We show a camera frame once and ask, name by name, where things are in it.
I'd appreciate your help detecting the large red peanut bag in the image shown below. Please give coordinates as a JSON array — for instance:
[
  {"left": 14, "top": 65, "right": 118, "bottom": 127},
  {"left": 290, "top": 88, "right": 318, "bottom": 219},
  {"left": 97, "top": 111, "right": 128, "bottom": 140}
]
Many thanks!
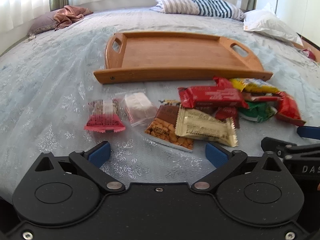
[{"left": 275, "top": 92, "right": 306, "bottom": 126}]

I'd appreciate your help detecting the green snack packet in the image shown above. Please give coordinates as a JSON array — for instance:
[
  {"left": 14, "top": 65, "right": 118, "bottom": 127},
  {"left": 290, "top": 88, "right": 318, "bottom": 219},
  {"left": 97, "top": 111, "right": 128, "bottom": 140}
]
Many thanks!
[{"left": 238, "top": 102, "right": 277, "bottom": 123}]

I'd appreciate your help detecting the clear red-bottom snack packet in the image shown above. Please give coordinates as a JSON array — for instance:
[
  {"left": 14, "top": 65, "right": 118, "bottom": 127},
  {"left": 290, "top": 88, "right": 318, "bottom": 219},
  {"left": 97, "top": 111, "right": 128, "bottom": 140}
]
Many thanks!
[{"left": 84, "top": 99, "right": 126, "bottom": 133}]

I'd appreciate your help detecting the gold foil snack packet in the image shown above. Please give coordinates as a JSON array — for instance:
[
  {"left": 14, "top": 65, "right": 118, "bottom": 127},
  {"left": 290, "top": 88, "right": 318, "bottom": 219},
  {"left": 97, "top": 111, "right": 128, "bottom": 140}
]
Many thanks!
[{"left": 175, "top": 107, "right": 238, "bottom": 147}]

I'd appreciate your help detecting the thin red sausage stick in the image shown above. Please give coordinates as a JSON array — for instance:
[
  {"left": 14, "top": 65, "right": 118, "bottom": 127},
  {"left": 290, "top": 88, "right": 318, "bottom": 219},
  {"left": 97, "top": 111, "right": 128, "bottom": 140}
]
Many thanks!
[{"left": 241, "top": 92, "right": 280, "bottom": 102}]

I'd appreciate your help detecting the brown peanut snack packet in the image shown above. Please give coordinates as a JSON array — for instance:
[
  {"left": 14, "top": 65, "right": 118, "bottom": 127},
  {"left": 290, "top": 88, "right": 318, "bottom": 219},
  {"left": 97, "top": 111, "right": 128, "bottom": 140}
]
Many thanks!
[{"left": 144, "top": 100, "right": 194, "bottom": 152}]

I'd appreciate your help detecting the clear white candy packet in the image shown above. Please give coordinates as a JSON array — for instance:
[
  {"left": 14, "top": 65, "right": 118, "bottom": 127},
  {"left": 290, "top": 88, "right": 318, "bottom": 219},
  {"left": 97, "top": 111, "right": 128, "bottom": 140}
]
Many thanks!
[{"left": 123, "top": 92, "right": 158, "bottom": 127}]

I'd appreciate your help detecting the long red wafer bar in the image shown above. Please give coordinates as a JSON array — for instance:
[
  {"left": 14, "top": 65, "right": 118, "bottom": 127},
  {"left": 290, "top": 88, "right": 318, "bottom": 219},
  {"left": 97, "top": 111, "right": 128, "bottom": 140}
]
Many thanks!
[{"left": 177, "top": 86, "right": 249, "bottom": 109}]

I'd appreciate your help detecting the yellow snack packet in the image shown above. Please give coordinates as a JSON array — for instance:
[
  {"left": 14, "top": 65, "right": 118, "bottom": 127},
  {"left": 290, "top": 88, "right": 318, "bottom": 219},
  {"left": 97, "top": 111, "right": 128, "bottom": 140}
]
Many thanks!
[{"left": 229, "top": 78, "right": 279, "bottom": 94}]

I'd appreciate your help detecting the small red biscuit packet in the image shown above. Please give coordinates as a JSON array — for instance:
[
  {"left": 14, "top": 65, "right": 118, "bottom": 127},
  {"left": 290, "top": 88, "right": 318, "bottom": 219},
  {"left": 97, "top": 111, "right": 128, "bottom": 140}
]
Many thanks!
[{"left": 213, "top": 76, "right": 235, "bottom": 91}]

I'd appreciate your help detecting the red item beside bed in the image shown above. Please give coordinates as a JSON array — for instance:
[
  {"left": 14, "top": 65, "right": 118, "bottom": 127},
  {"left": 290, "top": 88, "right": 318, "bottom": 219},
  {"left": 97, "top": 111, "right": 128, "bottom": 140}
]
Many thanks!
[{"left": 302, "top": 48, "right": 316, "bottom": 61}]

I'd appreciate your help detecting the white pillow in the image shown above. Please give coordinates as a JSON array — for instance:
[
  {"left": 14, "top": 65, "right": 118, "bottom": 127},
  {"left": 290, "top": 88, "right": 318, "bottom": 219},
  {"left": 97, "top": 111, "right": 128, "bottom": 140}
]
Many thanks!
[{"left": 244, "top": 3, "right": 303, "bottom": 48}]

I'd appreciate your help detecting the wooden serving tray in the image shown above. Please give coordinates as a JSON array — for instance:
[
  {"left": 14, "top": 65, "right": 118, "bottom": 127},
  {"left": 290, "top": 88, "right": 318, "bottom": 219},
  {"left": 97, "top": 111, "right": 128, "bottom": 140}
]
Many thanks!
[{"left": 93, "top": 31, "right": 273, "bottom": 84}]

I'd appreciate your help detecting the purple pillow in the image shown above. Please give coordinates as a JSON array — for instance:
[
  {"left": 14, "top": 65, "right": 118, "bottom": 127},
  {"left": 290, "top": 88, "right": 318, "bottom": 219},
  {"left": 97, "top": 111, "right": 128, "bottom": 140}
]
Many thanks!
[{"left": 28, "top": 10, "right": 57, "bottom": 36}]

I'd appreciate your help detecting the pink crumpled cloth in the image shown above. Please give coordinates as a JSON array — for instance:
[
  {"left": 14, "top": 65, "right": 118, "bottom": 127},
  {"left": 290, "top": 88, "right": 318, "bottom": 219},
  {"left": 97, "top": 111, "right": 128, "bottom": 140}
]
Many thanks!
[{"left": 53, "top": 5, "right": 93, "bottom": 30}]

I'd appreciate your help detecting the striped pillow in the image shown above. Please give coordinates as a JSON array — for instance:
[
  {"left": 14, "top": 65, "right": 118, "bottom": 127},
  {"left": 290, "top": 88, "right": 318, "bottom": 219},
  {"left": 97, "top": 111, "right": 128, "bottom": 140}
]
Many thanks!
[{"left": 151, "top": 0, "right": 245, "bottom": 21}]

